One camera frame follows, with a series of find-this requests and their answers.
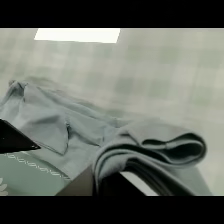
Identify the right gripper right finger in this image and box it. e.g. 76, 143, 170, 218
99, 171, 158, 197

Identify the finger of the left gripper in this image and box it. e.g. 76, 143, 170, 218
0, 118, 42, 155

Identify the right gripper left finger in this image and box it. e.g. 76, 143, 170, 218
55, 165, 98, 197

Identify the light blue T-shirt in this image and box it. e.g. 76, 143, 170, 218
0, 78, 213, 197

